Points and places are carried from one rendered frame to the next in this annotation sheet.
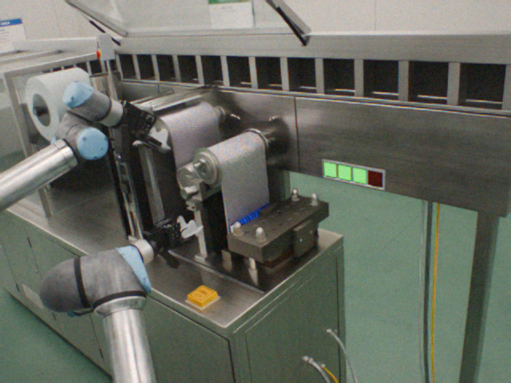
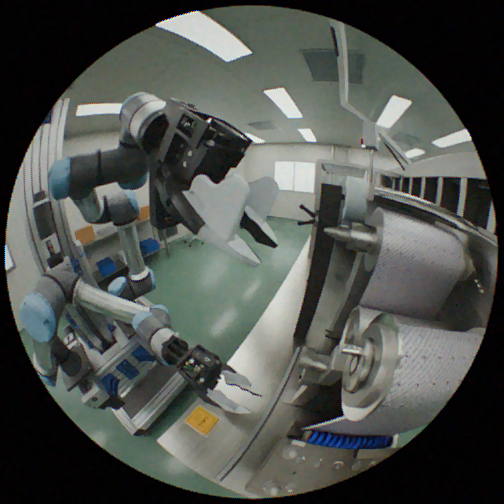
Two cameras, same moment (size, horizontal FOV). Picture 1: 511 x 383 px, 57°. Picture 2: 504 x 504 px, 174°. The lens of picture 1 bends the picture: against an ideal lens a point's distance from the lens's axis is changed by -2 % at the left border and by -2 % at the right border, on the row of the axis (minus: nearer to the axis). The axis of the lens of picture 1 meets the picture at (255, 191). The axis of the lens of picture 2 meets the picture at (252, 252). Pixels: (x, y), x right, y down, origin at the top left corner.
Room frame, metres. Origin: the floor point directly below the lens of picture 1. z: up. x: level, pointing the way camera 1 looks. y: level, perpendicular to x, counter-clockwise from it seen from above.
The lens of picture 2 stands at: (1.42, 0.14, 1.44)
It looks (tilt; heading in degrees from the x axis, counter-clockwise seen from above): 26 degrees down; 75
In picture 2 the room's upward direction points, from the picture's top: straight up
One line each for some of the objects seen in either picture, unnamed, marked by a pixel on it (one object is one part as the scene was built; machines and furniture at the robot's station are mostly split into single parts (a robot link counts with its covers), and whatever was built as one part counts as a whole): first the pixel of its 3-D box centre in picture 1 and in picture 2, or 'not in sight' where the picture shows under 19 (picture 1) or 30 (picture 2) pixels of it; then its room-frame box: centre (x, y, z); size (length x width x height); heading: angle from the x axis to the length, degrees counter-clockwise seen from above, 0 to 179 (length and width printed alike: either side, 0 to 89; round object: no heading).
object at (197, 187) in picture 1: (199, 220); (307, 385); (1.57, 0.22, 1.05); 0.06 x 0.05 x 0.31; 136
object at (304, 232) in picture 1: (303, 238); not in sight; (1.52, -0.16, 0.96); 0.10 x 0.03 x 0.11; 136
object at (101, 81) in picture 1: (105, 80); (376, 180); (2.15, 0.61, 1.50); 0.14 x 0.14 x 0.06
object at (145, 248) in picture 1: (141, 251); (169, 345); (1.28, 0.37, 1.11); 0.08 x 0.05 x 0.08; 46
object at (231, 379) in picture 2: (182, 223); (242, 380); (1.43, 0.26, 1.11); 0.09 x 0.03 x 0.06; 145
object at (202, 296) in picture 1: (202, 296); (202, 420); (1.30, 0.21, 0.91); 0.07 x 0.07 x 0.02; 46
